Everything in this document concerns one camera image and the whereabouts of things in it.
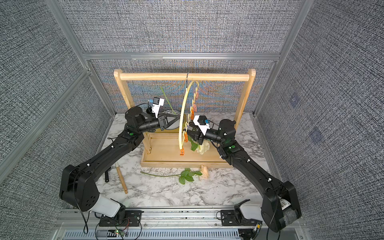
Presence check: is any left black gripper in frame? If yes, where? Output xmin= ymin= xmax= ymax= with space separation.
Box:
xmin=137 ymin=114 xmax=179 ymax=135

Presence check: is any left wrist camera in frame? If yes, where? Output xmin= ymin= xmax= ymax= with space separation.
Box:
xmin=149 ymin=97 xmax=165 ymax=118

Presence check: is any white patterned plate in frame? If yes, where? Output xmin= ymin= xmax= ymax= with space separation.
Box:
xmin=162 ymin=110 xmax=181 ymax=130

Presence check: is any small black scoop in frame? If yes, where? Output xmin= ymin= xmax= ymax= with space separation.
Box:
xmin=105 ymin=168 xmax=111 ymax=183

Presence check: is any wooden clothes rack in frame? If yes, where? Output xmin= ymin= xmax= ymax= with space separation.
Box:
xmin=114 ymin=69 xmax=256 ymax=169

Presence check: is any yellow wavy clothes hanger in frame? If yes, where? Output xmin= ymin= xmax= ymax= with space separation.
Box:
xmin=178 ymin=72 xmax=200 ymax=150

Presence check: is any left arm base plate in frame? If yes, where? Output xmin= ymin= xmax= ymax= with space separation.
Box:
xmin=99 ymin=210 xmax=143 ymax=227

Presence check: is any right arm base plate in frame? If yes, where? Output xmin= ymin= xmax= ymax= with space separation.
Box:
xmin=217 ymin=210 xmax=261 ymax=227

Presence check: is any wooden stick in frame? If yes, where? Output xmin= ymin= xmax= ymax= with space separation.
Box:
xmin=116 ymin=164 xmax=128 ymax=194

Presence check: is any cream rose with stem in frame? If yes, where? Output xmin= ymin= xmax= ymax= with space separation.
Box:
xmin=160 ymin=86 xmax=210 ymax=155

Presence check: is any peach rose with stem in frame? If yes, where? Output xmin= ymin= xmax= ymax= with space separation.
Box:
xmin=140 ymin=166 xmax=210 ymax=185

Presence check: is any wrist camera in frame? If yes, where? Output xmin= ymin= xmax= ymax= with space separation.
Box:
xmin=149 ymin=97 xmax=165 ymax=118
xmin=193 ymin=115 xmax=211 ymax=136

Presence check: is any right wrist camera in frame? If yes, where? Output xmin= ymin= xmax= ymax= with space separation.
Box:
xmin=193 ymin=115 xmax=211 ymax=136

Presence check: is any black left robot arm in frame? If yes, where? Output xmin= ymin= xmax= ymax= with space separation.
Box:
xmin=59 ymin=106 xmax=180 ymax=218

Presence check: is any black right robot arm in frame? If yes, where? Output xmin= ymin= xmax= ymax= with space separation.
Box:
xmin=187 ymin=116 xmax=302 ymax=233

